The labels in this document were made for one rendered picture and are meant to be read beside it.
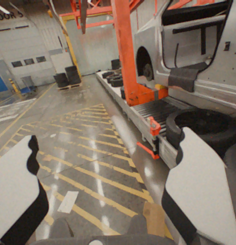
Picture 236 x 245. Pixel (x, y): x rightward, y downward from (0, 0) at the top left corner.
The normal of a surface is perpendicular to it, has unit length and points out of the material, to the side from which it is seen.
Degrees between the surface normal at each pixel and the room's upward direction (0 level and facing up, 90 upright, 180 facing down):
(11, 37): 90
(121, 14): 90
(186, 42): 87
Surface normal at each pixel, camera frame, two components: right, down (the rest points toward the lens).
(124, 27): 0.25, 0.44
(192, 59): 0.07, -0.19
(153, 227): -0.18, -0.85
